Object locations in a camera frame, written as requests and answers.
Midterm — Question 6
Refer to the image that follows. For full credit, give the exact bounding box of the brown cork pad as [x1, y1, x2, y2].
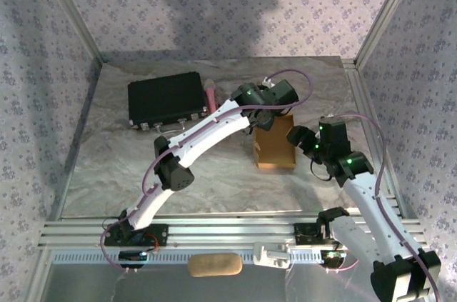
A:
[186, 252, 244, 278]

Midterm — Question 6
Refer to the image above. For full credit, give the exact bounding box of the brown cardboard paper box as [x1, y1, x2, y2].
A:
[252, 113, 298, 171]

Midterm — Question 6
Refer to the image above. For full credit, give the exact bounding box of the small right circuit board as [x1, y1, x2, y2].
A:
[320, 249, 348, 268]

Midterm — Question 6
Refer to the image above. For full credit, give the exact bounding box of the aluminium side rail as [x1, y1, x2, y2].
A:
[341, 59, 408, 219]

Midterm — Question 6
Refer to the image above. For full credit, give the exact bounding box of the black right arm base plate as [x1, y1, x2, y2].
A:
[293, 222, 333, 246]

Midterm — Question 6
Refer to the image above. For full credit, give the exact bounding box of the pink toy microphone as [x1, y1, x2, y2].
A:
[203, 78, 219, 114]

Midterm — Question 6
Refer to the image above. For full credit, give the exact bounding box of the small left circuit board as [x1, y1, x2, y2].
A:
[118, 250, 149, 264]

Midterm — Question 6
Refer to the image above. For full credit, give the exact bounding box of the black flat case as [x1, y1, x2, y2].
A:
[127, 71, 210, 132]

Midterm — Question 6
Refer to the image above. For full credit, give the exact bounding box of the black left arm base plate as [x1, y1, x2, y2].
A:
[104, 223, 170, 248]

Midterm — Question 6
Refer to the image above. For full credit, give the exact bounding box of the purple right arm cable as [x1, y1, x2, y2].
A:
[326, 111, 441, 302]

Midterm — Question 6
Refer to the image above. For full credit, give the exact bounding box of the aluminium mounting rail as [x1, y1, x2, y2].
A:
[36, 218, 428, 251]

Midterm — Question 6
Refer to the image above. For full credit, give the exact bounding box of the aluminium frame post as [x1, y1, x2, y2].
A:
[35, 0, 109, 64]
[352, 0, 423, 71]

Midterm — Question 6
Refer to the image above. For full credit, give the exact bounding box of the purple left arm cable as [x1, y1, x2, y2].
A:
[99, 67, 318, 275]

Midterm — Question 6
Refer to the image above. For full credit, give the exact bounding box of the grey slotted cable duct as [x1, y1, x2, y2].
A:
[51, 249, 421, 266]

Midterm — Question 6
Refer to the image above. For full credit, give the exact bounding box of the small circuit board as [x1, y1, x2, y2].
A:
[118, 250, 149, 264]
[320, 249, 348, 268]

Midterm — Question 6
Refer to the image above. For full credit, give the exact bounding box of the white plastic clamp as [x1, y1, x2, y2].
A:
[252, 241, 292, 269]

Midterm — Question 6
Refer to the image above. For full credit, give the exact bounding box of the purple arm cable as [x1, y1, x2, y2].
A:
[326, 111, 441, 302]
[99, 67, 318, 275]

